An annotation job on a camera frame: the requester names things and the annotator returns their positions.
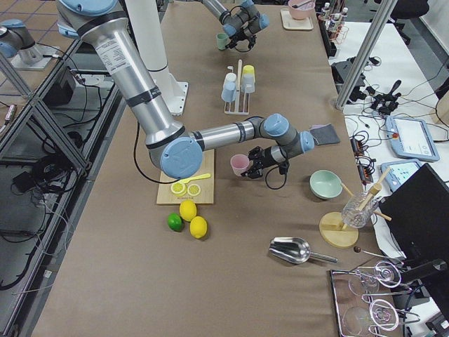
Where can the pink bowl with ice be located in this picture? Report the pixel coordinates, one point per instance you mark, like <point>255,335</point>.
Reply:
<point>299,10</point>

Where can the white plastic cup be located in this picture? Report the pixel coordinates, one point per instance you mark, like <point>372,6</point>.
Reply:
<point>230,78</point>

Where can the lemon slice upper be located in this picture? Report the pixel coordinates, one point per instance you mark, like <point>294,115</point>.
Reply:
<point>193,190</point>

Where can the yellow plastic knife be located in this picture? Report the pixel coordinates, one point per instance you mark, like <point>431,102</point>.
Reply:
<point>197,177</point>

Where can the white wire cup holder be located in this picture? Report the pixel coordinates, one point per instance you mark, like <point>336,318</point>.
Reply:
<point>239,106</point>

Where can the folded grey cloth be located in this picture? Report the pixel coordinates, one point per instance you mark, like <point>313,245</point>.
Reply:
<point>324,134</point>

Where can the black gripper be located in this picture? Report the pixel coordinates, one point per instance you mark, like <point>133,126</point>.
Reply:
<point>238,36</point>
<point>265,156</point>

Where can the yellow plastic cup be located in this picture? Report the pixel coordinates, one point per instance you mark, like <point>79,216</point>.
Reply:
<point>248,69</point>

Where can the wooden mug tree stand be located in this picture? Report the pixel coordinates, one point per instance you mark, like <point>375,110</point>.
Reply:
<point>340,235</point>

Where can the mint green bowl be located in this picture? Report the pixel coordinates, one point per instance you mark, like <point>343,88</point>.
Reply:
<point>325,184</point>

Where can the green lime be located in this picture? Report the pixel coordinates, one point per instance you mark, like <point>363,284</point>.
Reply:
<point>174,222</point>

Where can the whole yellow lemon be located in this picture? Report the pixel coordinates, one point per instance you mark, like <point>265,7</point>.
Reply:
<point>188,210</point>

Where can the green plastic cup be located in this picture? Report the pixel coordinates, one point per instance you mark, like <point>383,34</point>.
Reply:
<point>221,41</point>

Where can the light blue plastic cup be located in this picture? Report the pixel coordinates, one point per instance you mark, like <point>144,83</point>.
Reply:
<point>228,94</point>

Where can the black monitor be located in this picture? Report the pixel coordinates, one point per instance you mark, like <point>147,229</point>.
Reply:
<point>419,216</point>

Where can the pink plastic cup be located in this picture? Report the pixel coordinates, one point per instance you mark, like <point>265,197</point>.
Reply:
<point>239,164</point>

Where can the blue teach pendant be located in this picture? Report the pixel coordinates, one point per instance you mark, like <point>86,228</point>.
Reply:
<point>410,138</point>
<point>399,172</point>

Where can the wooden cutting board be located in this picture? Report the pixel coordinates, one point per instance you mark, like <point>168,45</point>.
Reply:
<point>165,197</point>

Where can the metal wire glass rack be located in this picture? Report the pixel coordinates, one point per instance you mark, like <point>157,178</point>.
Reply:
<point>362,302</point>

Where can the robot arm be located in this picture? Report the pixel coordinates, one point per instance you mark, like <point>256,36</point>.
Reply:
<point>128,40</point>
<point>240,26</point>

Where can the grey plastic cup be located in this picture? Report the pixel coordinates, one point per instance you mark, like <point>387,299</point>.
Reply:
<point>248,83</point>

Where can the glass cup on stand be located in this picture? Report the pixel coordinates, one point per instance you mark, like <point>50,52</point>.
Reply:
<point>355,217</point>

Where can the aluminium frame post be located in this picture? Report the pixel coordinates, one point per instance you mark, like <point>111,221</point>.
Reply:
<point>374,31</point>

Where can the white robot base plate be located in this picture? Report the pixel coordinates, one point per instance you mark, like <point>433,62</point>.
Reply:
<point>177,96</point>

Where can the cream plastic serving tray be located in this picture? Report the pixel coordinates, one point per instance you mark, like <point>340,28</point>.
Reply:
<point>291,24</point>

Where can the metal scoop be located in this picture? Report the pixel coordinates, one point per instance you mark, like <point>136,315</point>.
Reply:
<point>296,250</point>

